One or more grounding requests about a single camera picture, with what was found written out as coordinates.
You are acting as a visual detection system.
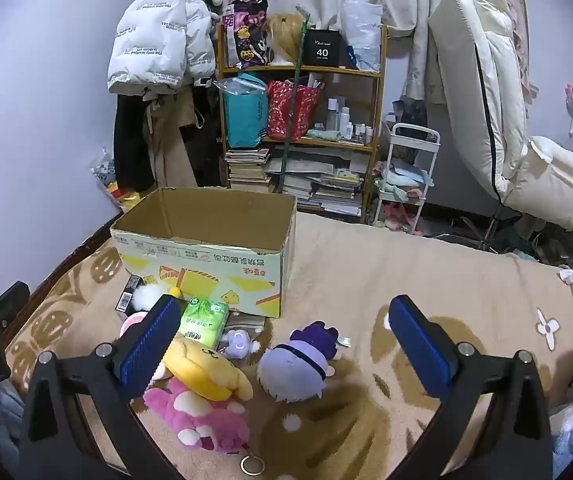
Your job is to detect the red patterned bag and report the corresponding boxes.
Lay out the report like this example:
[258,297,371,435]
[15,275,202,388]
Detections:
[266,80,322,142]

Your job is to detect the black hanging coat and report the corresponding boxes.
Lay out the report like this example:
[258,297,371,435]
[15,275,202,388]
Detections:
[114,92,154,196]

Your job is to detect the white puffer jacket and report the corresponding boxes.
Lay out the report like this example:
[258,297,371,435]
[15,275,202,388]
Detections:
[107,0,217,95]

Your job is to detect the white plastic bag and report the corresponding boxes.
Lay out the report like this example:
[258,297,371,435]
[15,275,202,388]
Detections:
[341,0,383,72]

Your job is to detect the teal bag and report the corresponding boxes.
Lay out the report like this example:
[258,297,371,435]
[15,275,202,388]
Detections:
[224,74,270,150]

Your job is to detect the small purple toy in bag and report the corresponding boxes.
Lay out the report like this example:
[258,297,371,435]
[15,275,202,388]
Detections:
[219,312,267,361]

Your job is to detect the stack of books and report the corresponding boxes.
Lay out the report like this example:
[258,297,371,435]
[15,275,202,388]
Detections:
[225,147,272,193]

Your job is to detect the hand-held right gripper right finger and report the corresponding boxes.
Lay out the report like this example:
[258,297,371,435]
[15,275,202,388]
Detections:
[389,295,554,480]

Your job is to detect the black barcode packet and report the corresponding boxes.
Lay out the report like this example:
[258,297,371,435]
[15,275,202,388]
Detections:
[115,275,142,313]

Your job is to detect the beige frilled curtain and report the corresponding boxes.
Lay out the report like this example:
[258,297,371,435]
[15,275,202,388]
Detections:
[401,0,534,106]

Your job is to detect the metal key ring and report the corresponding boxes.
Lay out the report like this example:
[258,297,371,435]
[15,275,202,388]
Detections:
[240,454,266,476]

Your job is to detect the yellow plush toy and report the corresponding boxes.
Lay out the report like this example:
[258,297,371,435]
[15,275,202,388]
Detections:
[159,335,254,402]

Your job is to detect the wooden shelf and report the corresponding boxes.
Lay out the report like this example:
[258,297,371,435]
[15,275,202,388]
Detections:
[216,22,388,223]

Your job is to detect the pink plush toy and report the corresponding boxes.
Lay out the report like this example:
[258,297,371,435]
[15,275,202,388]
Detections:
[143,377,252,453]

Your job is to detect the beige hanging coat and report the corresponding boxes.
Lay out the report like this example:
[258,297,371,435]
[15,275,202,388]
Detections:
[141,85,200,191]

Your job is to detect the printed cardboard box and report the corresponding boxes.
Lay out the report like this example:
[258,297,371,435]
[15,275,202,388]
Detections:
[110,187,298,318]

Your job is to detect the purple-haired plush doll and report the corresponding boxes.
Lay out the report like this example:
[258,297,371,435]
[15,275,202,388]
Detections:
[257,321,352,403]

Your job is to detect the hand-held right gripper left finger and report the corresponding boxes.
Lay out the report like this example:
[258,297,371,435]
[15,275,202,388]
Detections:
[19,294,182,480]

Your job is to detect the group of cosmetic bottles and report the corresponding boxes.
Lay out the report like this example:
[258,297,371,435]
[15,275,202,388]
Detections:
[326,97,374,141]

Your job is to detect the black box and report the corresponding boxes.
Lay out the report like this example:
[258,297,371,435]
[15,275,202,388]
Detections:
[302,30,349,68]

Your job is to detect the light blue plush toy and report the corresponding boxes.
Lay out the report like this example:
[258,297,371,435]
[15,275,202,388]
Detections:
[383,165,432,186]

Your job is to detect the plastic bag of clutter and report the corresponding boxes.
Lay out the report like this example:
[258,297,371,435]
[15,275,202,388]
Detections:
[91,150,142,211]

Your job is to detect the printed tote bag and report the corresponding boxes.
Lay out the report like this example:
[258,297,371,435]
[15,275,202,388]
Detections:
[222,0,272,68]

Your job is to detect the green tissue pack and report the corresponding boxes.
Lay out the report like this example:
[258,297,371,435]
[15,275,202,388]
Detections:
[175,297,230,351]

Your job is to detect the green pole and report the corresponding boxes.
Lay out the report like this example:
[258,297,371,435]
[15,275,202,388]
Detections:
[280,15,313,193]

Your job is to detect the white trolley cart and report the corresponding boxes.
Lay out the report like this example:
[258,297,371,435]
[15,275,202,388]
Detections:
[372,122,441,231]

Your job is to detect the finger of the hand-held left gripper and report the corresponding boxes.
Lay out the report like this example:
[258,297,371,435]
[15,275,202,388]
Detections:
[0,281,31,326]

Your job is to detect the cream padded chair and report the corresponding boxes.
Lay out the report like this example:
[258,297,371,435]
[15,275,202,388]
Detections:
[426,0,573,253]

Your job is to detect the blonde wig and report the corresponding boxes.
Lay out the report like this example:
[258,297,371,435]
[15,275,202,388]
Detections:
[265,12,307,66]

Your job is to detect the pale pink soft pad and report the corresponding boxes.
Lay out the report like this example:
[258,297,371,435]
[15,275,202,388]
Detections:
[119,311,150,341]

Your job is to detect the pile of books and papers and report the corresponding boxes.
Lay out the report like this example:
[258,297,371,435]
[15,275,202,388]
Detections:
[281,157,367,216]

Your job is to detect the pile of small plush toys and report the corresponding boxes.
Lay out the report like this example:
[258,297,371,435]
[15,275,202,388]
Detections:
[376,200,424,233]

